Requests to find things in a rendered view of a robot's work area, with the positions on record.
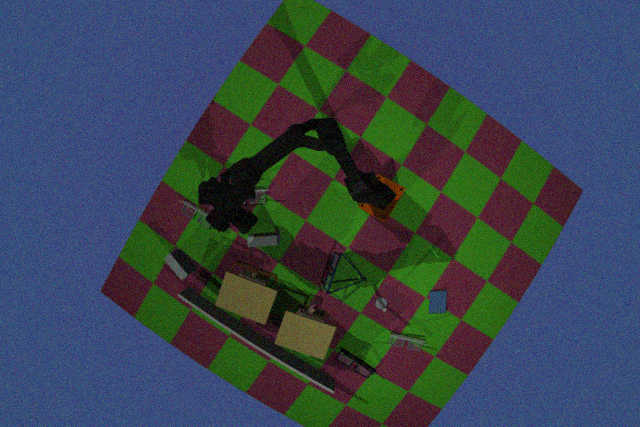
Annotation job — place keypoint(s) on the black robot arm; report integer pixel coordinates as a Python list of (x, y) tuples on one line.
[(246, 173)]

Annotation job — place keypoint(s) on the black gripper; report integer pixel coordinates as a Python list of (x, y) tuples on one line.
[(241, 219)]

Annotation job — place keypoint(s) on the long black flat bar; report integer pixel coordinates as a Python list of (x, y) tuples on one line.
[(256, 340)]

